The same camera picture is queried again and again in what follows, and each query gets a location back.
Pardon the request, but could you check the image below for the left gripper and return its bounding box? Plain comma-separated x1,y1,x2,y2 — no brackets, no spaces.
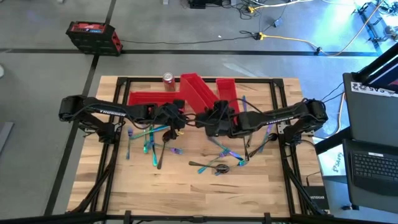
154,99,187,140

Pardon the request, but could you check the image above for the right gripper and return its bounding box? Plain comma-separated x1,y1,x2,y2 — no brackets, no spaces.
195,100,242,138

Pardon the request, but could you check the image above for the silver spoon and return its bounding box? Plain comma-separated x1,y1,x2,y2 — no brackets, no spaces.
157,129,172,170

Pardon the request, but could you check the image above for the rainbow iridescent knife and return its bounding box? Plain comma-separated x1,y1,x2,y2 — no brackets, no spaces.
208,136,247,164

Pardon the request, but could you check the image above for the red plastic bin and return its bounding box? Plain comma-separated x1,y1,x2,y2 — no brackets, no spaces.
127,90,187,113
179,73,220,114
215,77,241,114

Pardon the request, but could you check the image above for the red soda can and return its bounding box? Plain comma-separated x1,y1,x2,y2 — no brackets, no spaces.
162,72,177,93

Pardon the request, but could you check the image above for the white printed box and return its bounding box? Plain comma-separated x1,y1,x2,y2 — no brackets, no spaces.
317,145,346,179

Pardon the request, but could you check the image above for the black floor device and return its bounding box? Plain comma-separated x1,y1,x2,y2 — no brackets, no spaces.
188,0,223,9

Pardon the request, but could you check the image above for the red and black toolbox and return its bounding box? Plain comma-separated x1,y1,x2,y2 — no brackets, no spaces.
65,21,123,57

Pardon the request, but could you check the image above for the grey closed laptop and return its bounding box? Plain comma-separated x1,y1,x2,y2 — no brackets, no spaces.
343,72,398,147

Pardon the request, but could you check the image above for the open laptop with keyboard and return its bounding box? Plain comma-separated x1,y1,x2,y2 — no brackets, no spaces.
341,138,398,215

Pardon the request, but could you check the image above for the black table frame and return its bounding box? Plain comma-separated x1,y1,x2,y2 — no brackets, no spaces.
67,77,332,224

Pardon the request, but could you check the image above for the thin black floor cable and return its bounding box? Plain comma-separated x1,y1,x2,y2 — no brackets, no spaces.
119,35,259,45

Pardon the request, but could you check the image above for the yellow extension cord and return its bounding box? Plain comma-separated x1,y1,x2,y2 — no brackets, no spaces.
248,0,386,57

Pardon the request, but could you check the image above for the black network switch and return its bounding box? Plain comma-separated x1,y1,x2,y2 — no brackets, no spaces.
303,185,330,211

